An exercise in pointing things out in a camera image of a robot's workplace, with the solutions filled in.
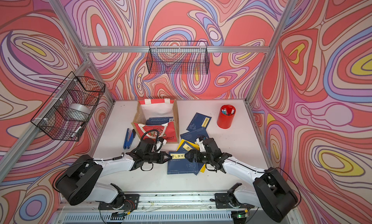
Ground navy book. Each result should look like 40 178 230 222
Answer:
187 112 212 131
145 117 174 126
167 151 205 175
180 127 209 143

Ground red pen holder cup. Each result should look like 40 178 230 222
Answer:
217 105 236 129

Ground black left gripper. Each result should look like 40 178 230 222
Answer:
143 152 173 165

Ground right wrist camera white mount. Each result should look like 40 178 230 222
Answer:
196 138 205 152

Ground red beige canvas tote bag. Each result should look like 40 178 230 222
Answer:
132 99 179 144

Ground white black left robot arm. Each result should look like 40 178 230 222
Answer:
53 139 172 209

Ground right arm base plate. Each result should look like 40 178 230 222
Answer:
210 193 255 210

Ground black wire basket back wall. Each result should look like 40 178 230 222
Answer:
146 40 210 75

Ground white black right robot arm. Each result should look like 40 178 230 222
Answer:
185 138 299 223

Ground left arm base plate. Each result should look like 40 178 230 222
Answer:
98 194 140 211

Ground black wire basket left wall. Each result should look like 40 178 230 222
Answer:
31 72 106 142

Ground black wire basket wall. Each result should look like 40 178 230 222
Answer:
146 40 210 75
31 72 106 142

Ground green circuit board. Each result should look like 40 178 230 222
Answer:
110 212 131 220

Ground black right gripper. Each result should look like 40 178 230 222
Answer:
184 150 213 163

